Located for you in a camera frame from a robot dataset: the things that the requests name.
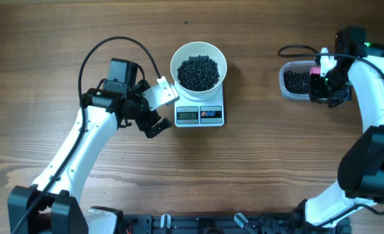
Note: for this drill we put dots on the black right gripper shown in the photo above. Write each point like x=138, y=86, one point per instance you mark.
x=317, y=91

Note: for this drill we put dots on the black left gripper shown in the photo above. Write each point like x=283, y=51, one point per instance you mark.
x=152, y=118

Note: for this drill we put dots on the pink scoop blue handle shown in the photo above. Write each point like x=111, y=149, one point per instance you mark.
x=315, y=71

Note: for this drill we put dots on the cream white bowl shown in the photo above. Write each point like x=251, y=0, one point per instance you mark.
x=194, y=49

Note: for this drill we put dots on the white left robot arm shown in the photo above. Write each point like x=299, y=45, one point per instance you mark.
x=51, y=203

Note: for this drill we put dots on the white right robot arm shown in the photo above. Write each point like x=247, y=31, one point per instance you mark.
x=355, y=67

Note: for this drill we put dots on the white digital kitchen scale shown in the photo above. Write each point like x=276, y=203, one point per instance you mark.
x=203, y=109

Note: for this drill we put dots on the black beans in bowl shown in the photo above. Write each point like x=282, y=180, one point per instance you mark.
x=198, y=73

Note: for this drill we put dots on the black beans in container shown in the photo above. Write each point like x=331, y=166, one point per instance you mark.
x=297, y=83

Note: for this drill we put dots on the clear plastic bean container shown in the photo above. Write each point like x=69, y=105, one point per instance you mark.
x=299, y=67

